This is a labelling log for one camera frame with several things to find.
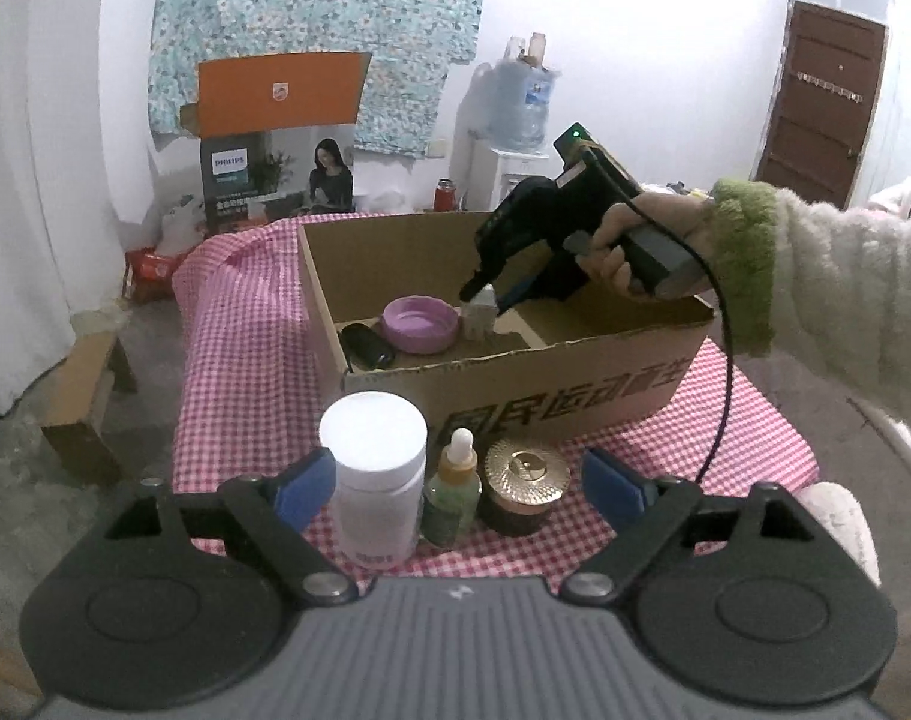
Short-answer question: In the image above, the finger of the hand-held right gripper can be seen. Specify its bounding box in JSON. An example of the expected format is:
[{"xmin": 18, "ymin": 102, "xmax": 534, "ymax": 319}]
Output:
[
  {"xmin": 459, "ymin": 266, "xmax": 497, "ymax": 305},
  {"xmin": 496, "ymin": 277, "xmax": 539, "ymax": 316}
]

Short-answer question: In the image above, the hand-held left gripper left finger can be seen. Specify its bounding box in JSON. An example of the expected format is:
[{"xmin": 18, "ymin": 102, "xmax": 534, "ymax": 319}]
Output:
[{"xmin": 103, "ymin": 446, "xmax": 359, "ymax": 608}]

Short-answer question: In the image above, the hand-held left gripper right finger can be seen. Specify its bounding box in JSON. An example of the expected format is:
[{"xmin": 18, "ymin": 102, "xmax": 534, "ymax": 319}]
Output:
[{"xmin": 560, "ymin": 448, "xmax": 820, "ymax": 608}]

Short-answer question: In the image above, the small white bottle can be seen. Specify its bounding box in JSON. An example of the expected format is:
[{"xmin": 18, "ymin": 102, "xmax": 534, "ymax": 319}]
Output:
[{"xmin": 461, "ymin": 285, "xmax": 497, "ymax": 338}]

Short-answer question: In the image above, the brown cardboard box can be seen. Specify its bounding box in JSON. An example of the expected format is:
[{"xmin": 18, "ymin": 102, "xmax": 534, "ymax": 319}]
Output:
[{"xmin": 297, "ymin": 210, "xmax": 718, "ymax": 455}]

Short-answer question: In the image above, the black key fob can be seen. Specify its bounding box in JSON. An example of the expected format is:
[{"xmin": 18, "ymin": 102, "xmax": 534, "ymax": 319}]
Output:
[{"xmin": 339, "ymin": 322, "xmax": 395, "ymax": 371}]

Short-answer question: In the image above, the person's right hand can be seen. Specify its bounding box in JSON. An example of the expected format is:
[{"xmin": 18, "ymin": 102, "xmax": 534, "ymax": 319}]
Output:
[{"xmin": 575, "ymin": 191, "xmax": 718, "ymax": 301}]

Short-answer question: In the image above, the purple round lid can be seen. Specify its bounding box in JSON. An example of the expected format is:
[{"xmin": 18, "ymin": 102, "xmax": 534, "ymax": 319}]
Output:
[{"xmin": 382, "ymin": 296, "xmax": 462, "ymax": 353}]

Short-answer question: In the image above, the white plastic bottle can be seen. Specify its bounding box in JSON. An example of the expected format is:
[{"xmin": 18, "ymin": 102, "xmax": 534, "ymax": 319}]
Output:
[{"xmin": 318, "ymin": 392, "xmax": 428, "ymax": 569}]

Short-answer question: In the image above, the white water dispenser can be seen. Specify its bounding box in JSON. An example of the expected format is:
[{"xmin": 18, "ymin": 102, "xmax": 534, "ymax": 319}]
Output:
[{"xmin": 462, "ymin": 131, "xmax": 554, "ymax": 212}]

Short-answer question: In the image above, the gold-lidded cosmetic jar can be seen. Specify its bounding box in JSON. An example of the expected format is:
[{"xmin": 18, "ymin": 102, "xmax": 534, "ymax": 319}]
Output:
[{"xmin": 481, "ymin": 439, "xmax": 572, "ymax": 537}]

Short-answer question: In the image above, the blue water jug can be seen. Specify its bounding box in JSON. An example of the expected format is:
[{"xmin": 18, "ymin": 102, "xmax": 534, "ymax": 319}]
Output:
[{"xmin": 487, "ymin": 52, "xmax": 560, "ymax": 151}]

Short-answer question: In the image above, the pink checkered tablecloth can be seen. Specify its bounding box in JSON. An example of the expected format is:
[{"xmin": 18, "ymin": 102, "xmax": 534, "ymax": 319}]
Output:
[{"xmin": 172, "ymin": 217, "xmax": 820, "ymax": 593}]

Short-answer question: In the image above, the green dropper bottle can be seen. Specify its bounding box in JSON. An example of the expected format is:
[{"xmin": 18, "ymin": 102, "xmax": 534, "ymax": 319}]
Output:
[{"xmin": 423, "ymin": 427, "xmax": 482, "ymax": 548}]

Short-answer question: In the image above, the red plastic bag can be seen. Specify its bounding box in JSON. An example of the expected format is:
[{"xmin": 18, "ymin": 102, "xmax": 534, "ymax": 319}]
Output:
[{"xmin": 125, "ymin": 246, "xmax": 190, "ymax": 302}]

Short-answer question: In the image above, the orange appliance carton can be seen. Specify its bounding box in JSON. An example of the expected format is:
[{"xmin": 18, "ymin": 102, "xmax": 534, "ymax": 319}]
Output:
[{"xmin": 179, "ymin": 52, "xmax": 374, "ymax": 235}]

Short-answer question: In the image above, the white plastic bag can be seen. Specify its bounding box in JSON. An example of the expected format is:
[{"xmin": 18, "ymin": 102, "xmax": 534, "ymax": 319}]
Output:
[{"xmin": 159, "ymin": 199, "xmax": 205, "ymax": 252}]

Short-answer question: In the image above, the brown wooden door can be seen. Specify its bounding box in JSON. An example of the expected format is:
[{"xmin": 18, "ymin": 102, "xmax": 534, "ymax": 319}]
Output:
[{"xmin": 755, "ymin": 0, "xmax": 889, "ymax": 209}]

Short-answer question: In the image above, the floral hanging cloth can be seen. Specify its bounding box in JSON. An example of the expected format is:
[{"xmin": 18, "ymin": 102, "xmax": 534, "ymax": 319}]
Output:
[{"xmin": 148, "ymin": 0, "xmax": 490, "ymax": 158}]

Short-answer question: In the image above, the white curtain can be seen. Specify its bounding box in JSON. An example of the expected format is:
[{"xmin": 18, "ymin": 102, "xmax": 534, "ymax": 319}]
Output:
[{"xmin": 0, "ymin": 0, "xmax": 127, "ymax": 421}]

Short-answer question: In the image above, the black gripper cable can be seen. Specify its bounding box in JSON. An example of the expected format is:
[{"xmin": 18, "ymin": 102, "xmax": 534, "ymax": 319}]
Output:
[{"xmin": 582, "ymin": 146, "xmax": 737, "ymax": 485}]

